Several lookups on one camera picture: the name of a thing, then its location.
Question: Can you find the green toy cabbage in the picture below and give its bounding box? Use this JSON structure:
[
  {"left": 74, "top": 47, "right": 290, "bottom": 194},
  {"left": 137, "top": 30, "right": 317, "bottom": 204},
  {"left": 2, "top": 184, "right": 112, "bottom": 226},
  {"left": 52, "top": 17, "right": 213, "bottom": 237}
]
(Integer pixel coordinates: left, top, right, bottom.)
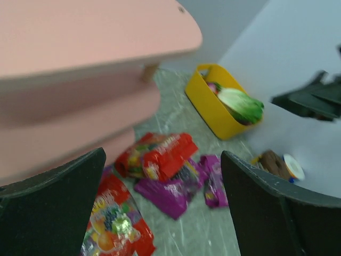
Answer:
[{"left": 217, "top": 88, "right": 264, "bottom": 125}]

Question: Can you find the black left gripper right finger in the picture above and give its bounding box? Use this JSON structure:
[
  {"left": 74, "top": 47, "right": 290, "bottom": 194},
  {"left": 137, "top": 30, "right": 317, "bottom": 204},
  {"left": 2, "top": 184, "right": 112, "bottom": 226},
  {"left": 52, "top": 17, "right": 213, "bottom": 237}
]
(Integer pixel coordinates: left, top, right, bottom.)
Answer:
[{"left": 221, "top": 151, "right": 340, "bottom": 255}]

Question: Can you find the yellow plastic basket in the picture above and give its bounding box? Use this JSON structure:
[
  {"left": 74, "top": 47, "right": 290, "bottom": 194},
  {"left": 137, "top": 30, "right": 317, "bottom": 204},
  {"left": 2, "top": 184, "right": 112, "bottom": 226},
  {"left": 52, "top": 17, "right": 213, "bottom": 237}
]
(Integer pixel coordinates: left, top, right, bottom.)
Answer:
[{"left": 185, "top": 63, "right": 262, "bottom": 140}]

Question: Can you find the pink three-tier shelf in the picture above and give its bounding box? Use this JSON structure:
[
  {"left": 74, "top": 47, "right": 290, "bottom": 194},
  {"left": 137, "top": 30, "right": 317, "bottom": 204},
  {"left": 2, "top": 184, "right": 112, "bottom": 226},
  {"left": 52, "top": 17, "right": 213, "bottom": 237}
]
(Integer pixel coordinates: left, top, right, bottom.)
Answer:
[{"left": 1, "top": 1, "right": 202, "bottom": 185}]

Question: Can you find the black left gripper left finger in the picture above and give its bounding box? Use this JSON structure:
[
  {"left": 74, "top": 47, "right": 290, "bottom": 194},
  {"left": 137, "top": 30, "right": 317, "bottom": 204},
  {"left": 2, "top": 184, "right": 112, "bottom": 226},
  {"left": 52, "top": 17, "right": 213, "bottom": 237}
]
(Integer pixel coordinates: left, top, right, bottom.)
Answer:
[{"left": 1, "top": 148, "right": 106, "bottom": 255}]

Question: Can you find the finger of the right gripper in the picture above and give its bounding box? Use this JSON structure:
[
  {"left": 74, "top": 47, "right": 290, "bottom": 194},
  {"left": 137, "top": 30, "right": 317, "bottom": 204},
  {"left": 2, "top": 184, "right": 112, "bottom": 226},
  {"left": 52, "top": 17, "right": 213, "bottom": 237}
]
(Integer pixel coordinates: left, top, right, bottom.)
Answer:
[{"left": 271, "top": 70, "right": 340, "bottom": 122}]

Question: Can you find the purple grape candy bag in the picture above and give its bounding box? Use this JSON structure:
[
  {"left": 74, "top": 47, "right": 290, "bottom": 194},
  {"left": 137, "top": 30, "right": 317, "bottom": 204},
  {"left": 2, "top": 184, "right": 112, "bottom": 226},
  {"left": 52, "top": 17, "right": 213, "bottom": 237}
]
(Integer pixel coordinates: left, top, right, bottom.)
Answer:
[
  {"left": 134, "top": 159, "right": 208, "bottom": 220},
  {"left": 199, "top": 155, "right": 229, "bottom": 209}
]

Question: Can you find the white tape roll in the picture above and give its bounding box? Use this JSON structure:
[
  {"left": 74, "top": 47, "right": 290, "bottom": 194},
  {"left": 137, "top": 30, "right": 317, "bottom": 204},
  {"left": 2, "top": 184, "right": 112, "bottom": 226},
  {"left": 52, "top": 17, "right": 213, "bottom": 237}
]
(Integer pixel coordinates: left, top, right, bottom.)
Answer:
[{"left": 282, "top": 154, "right": 305, "bottom": 183}]

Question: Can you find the red fruit candy bag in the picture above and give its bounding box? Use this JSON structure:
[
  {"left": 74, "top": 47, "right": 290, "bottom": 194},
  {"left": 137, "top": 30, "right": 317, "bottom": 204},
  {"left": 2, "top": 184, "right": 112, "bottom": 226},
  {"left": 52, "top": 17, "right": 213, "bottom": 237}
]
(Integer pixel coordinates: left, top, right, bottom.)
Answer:
[
  {"left": 114, "top": 132, "right": 198, "bottom": 181},
  {"left": 80, "top": 167, "right": 156, "bottom": 256}
]

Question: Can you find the brown round object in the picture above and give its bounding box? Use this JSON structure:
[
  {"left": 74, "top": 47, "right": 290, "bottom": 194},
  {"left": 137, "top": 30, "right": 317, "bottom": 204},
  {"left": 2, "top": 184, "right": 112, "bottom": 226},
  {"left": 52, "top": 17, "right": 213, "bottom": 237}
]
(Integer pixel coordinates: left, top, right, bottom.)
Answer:
[{"left": 259, "top": 150, "right": 290, "bottom": 181}]

